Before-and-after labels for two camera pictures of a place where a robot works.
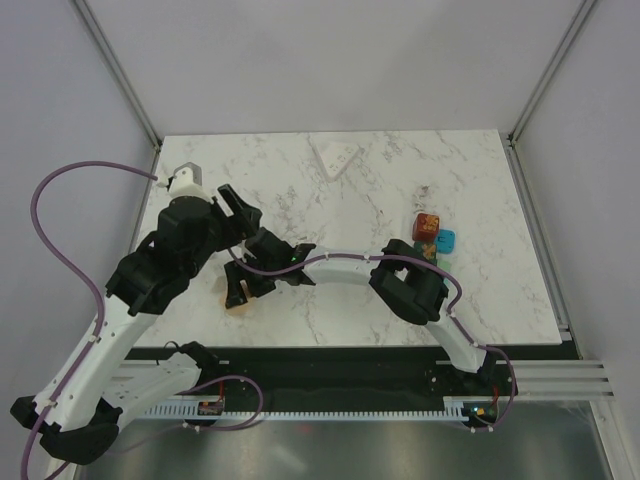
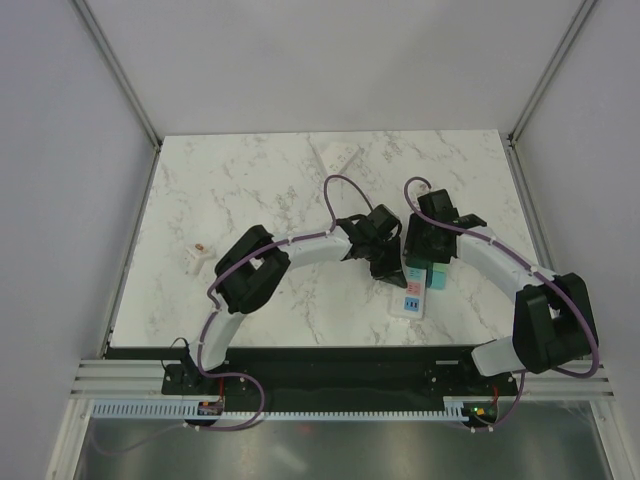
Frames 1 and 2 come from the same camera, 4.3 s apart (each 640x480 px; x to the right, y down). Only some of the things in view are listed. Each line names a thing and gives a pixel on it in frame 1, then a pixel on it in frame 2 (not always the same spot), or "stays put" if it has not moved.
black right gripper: [234, 273] -> [414, 245]
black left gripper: [245, 222] -> [391, 273]
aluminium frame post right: [550, 75] stays put
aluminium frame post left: [117, 71] stays put
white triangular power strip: [334, 157] stays put
